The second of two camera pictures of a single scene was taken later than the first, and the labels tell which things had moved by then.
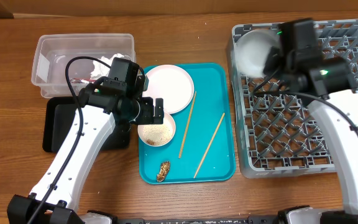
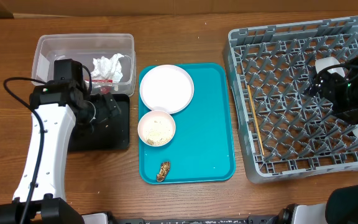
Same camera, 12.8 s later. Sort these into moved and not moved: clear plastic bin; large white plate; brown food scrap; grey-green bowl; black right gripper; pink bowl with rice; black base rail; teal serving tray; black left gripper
Moved: black left gripper; grey-green bowl; black right gripper
Not moved: clear plastic bin; black base rail; pink bowl with rice; large white plate; teal serving tray; brown food scrap
